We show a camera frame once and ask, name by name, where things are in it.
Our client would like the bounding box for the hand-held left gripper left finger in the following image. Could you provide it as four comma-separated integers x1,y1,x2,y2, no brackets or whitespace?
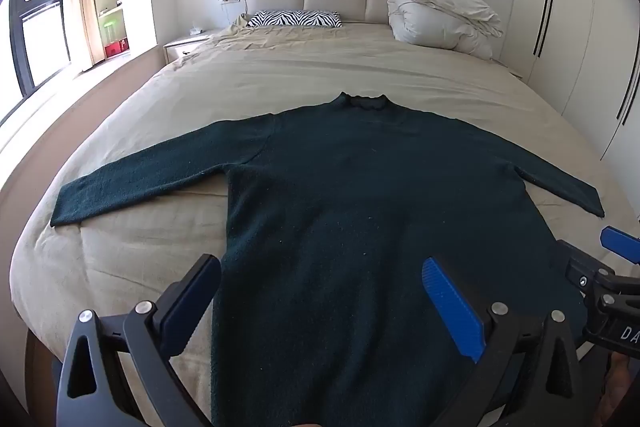
56,254,222,427

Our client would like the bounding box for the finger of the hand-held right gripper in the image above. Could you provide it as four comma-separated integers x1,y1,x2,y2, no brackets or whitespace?
599,226,640,265
556,239,608,294

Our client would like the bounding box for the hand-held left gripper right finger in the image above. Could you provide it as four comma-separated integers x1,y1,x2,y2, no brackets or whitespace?
421,257,583,427

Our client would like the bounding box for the dark teal knit sweater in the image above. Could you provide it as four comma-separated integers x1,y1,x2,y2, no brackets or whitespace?
50,92,606,427

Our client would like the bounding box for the person's right hand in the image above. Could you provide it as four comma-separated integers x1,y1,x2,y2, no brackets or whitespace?
597,349,640,427

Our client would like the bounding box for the white wardrobe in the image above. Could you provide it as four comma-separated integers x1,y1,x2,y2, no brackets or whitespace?
507,0,640,162

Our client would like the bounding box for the bed with beige cover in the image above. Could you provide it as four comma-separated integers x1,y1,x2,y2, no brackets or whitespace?
10,21,640,427

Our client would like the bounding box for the white nightstand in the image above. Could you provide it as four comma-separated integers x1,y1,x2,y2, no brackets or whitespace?
164,29,221,66

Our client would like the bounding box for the folded white duvet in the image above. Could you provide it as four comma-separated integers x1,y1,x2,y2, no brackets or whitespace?
387,0,505,60

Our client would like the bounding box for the zebra print pillow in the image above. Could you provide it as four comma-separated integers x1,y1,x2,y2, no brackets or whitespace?
246,10,344,29

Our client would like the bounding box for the black framed window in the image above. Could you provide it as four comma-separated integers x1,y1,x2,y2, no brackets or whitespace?
0,0,76,108

